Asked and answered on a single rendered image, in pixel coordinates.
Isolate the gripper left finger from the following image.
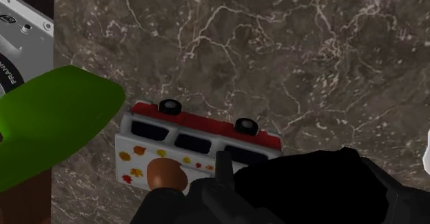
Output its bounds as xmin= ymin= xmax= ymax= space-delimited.
xmin=130 ymin=150 xmax=260 ymax=224

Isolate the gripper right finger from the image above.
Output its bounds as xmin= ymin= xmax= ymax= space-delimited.
xmin=360 ymin=156 xmax=430 ymax=224

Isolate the white red toy van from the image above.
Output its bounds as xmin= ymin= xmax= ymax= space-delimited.
xmin=114 ymin=99 xmax=284 ymax=195

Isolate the white object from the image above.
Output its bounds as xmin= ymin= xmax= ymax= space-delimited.
xmin=422 ymin=128 xmax=430 ymax=176

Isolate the brown egg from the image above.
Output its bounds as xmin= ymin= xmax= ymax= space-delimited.
xmin=146 ymin=157 xmax=189 ymax=192

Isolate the black lumpy object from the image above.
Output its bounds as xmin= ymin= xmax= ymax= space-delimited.
xmin=234 ymin=146 xmax=390 ymax=224

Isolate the green flat rounded object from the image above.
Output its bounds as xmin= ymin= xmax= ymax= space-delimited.
xmin=0 ymin=64 xmax=127 ymax=194

